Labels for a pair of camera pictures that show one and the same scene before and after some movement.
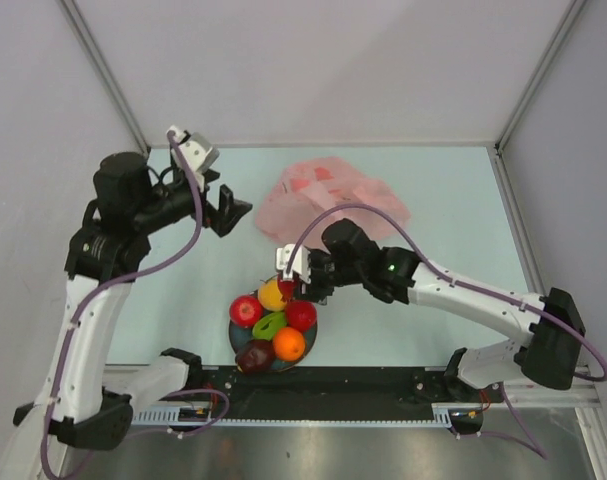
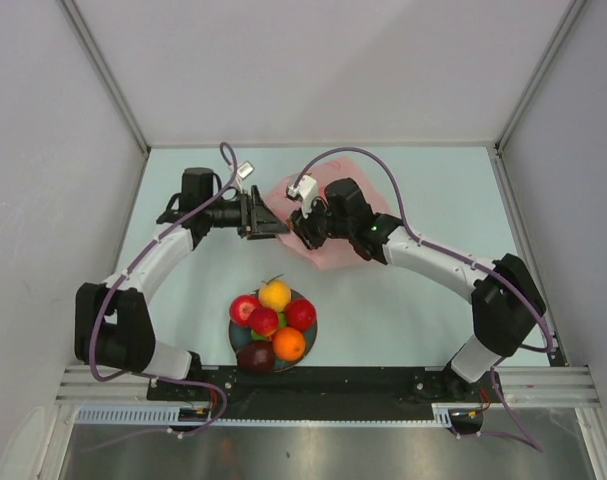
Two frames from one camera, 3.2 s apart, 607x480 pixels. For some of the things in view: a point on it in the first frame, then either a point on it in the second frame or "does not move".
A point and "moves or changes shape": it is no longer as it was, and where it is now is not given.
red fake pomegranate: [300, 314] does not move
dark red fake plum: [256, 356] does not move
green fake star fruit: [266, 327] moves or changes shape
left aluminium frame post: [107, 71] does not move
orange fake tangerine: [288, 344] does not move
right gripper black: [313, 291] -> [303, 227]
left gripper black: [230, 208] -> [256, 221]
